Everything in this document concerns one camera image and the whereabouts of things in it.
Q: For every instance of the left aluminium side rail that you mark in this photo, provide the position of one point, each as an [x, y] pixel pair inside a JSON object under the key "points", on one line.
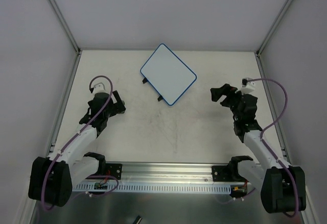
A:
{"points": [[63, 103]]}

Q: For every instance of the slotted cable duct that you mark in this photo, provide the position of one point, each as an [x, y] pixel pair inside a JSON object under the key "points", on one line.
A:
{"points": [[206, 188]]}

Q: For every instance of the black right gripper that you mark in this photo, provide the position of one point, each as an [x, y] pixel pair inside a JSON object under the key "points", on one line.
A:
{"points": [[228, 97]]}

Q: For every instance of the right aluminium frame post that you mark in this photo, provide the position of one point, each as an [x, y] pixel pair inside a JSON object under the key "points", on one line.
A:
{"points": [[281, 14]]}

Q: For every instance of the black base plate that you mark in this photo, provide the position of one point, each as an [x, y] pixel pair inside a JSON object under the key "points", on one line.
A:
{"points": [[223, 173], [114, 170]]}

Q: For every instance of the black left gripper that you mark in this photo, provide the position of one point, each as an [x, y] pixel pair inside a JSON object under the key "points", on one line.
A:
{"points": [[112, 104]]}

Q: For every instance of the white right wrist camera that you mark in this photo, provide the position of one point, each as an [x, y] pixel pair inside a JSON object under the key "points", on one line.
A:
{"points": [[248, 86]]}

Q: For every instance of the aluminium side rail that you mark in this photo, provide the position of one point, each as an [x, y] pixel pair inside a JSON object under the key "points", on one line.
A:
{"points": [[63, 103], [268, 85]]}

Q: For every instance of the small black object at bottom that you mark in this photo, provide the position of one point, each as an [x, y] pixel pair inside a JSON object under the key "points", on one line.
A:
{"points": [[137, 220]]}

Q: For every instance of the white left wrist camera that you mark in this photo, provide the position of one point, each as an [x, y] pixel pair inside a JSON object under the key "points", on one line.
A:
{"points": [[98, 88]]}

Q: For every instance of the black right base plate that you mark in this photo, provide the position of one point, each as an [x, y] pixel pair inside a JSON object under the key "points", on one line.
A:
{"points": [[223, 173]]}

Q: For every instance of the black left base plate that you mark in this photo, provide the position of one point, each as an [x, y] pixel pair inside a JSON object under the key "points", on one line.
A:
{"points": [[114, 170]]}

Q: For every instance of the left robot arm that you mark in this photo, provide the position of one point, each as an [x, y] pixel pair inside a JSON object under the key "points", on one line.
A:
{"points": [[54, 177]]}

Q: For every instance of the blue framed whiteboard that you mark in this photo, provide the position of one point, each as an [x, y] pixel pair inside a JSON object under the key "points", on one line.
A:
{"points": [[167, 74]]}

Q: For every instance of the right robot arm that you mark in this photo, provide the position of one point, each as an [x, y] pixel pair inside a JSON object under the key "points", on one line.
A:
{"points": [[281, 185]]}

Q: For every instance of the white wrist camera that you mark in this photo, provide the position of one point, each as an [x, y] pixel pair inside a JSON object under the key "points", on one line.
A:
{"points": [[248, 86], [98, 88]]}

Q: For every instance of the left aluminium frame post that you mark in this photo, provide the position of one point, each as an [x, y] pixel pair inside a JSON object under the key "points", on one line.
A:
{"points": [[64, 25]]}

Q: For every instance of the aluminium frame post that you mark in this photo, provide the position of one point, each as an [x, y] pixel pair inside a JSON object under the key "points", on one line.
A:
{"points": [[281, 14], [64, 25]]}

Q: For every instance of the aluminium front rail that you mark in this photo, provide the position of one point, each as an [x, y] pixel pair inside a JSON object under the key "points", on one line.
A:
{"points": [[171, 173]]}

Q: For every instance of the right aluminium side rail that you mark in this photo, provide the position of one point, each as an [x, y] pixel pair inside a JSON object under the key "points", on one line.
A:
{"points": [[268, 85]]}

